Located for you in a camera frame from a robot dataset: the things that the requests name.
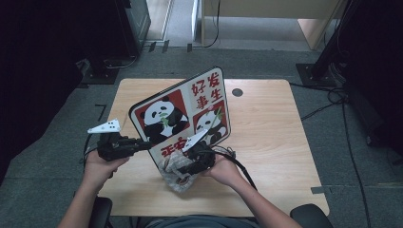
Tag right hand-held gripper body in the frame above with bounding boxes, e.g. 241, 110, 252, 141
182, 127, 217, 174

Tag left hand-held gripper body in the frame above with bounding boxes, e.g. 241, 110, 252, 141
87, 118, 141, 162

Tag grey cloth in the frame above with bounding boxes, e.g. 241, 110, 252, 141
158, 150, 199, 194

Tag panda picture board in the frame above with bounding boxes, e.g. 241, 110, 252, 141
128, 66, 232, 169

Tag person's right hand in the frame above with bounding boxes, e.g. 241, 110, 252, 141
201, 155, 245, 188

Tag person's left hand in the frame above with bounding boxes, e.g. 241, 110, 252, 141
83, 151, 130, 189

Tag person's blue-grey shirt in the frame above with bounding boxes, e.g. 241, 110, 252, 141
145, 215, 264, 228

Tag black stand base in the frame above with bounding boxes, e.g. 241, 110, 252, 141
80, 56, 120, 85

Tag dark glass-front cabinet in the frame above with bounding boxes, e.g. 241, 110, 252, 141
113, 0, 152, 58

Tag black metal stand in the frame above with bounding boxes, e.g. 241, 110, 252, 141
296, 0, 359, 88

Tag light wooden cabinet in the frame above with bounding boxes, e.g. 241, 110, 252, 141
201, 0, 346, 51

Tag left hand-held gripper cable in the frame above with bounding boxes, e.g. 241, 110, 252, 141
80, 132, 103, 165

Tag hand-held gripper cable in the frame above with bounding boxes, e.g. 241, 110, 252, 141
212, 145, 259, 191
80, 132, 103, 165

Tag right hand-held gripper cable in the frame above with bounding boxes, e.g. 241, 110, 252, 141
212, 145, 259, 191

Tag black hanging cable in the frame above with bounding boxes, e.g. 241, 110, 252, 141
189, 0, 221, 50

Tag black floor cables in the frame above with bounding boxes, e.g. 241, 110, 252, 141
289, 81, 350, 122

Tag long black floor cable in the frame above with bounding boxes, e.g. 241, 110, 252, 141
341, 101, 373, 228

